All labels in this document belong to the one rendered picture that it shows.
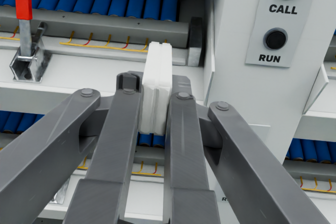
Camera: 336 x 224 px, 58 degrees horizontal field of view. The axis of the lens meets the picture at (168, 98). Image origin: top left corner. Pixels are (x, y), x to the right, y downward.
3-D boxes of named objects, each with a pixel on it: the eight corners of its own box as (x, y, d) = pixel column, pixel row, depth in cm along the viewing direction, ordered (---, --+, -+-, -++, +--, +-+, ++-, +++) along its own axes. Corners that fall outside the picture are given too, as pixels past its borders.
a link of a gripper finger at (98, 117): (135, 142, 14) (71, 135, 14) (144, 93, 19) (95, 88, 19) (138, 114, 13) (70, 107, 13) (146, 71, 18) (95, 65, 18)
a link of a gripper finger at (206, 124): (169, 117, 14) (235, 124, 14) (169, 73, 18) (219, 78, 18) (165, 144, 14) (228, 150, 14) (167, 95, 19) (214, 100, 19)
